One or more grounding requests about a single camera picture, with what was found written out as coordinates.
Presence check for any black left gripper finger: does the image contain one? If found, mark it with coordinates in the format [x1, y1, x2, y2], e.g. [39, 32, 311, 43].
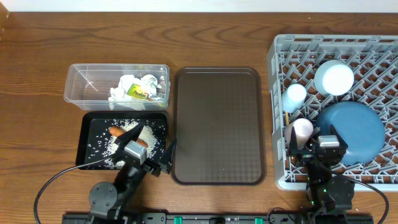
[159, 139, 177, 174]
[114, 124, 144, 146]

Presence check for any clear plastic bin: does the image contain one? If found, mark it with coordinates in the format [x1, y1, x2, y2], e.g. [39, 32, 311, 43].
[64, 63, 170, 111]

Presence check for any pile of white rice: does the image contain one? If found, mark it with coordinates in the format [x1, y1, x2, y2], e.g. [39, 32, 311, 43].
[84, 119, 167, 164]

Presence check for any dark blue plate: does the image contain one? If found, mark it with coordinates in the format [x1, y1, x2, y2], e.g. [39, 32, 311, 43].
[315, 101, 386, 166]

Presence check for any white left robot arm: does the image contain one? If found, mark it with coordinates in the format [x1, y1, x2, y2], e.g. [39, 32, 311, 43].
[86, 124, 177, 223]

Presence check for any orange carrot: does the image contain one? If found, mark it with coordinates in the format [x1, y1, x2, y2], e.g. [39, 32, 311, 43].
[109, 126, 148, 147]

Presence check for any crumpled white paper napkin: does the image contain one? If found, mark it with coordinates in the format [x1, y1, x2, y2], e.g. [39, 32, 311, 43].
[108, 75, 145, 111]

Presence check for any wooden chopstick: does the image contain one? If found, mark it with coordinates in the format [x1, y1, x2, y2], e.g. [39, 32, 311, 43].
[285, 112, 290, 126]

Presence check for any light blue cup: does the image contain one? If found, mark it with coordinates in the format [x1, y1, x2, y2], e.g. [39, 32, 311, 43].
[281, 83, 307, 113]

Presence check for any grey dishwasher rack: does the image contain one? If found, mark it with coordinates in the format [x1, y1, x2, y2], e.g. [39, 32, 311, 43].
[267, 34, 397, 192]

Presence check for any green foil snack wrapper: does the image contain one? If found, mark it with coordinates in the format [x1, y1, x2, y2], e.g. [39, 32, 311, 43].
[127, 83, 150, 100]

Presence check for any light blue bowl of rice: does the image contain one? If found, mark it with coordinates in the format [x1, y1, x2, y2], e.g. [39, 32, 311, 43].
[314, 60, 354, 96]

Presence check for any pink cup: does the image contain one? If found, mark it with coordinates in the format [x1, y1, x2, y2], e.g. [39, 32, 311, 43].
[284, 118, 313, 147]

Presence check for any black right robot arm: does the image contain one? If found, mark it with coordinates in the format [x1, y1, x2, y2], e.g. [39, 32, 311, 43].
[288, 126, 354, 223]

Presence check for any brown serving tray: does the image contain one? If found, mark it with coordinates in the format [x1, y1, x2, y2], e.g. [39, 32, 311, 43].
[171, 67, 267, 186]

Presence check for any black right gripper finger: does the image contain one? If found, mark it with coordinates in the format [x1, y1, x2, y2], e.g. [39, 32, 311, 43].
[289, 126, 299, 149]
[330, 124, 348, 148]

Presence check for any white paper ball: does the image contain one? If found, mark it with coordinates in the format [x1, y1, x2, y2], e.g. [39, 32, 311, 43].
[141, 74, 161, 98]

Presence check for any black plastic bin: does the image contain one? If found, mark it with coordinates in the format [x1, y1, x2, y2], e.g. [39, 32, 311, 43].
[75, 111, 168, 166]

